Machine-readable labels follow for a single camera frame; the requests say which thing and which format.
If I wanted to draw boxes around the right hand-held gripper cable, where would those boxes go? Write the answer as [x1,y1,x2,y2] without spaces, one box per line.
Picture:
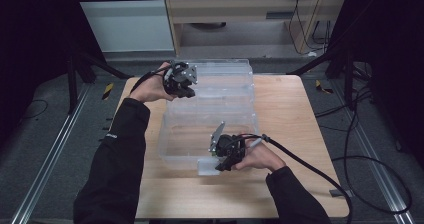
[228,133,354,224]

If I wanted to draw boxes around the hand-held gripper cable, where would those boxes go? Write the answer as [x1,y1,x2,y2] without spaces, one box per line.
[228,133,354,224]
[130,66,172,94]

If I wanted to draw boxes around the white cabinet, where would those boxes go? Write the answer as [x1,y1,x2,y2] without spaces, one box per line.
[70,0,176,53]

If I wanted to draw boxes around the black cables under desk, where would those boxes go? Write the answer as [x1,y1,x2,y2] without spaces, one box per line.
[288,0,332,57]

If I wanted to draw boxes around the wooden desk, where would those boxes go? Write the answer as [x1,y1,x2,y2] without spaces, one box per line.
[162,0,349,58]

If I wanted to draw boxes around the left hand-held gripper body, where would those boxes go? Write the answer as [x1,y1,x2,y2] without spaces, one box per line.
[162,60,198,97]

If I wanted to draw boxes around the grey tape patch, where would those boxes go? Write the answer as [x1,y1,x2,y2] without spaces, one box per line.
[329,188,353,199]

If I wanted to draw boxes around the yellow black tape strip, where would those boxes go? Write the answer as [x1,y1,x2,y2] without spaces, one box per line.
[314,79,334,95]
[101,82,115,101]

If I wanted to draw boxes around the black metal stand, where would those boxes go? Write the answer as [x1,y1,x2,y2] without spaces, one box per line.
[286,47,357,112]
[65,47,134,116]

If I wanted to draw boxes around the left hand-held gripper cable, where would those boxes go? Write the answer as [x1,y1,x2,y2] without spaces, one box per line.
[130,66,172,94]

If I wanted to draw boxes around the person's right hand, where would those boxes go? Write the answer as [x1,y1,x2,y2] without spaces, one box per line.
[233,139,287,174]

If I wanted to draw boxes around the black floor cable loop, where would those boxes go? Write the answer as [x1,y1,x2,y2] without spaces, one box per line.
[331,155,413,216]

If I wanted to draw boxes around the aluminium floor rail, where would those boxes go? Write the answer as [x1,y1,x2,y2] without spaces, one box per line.
[9,83,93,224]
[333,80,416,224]

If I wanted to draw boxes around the clear plastic storage box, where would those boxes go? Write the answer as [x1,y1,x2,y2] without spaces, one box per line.
[157,58,260,177]

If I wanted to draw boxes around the dark curtain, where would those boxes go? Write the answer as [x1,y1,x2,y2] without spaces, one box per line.
[0,0,105,145]
[328,0,424,170]

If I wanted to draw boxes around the thin black floor cable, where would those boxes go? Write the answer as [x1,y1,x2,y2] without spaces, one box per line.
[19,98,50,120]

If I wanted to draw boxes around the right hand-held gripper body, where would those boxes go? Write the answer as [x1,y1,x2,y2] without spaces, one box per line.
[209,121,248,164]

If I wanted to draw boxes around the person's left hand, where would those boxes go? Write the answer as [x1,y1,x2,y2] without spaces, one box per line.
[134,62,178,104]

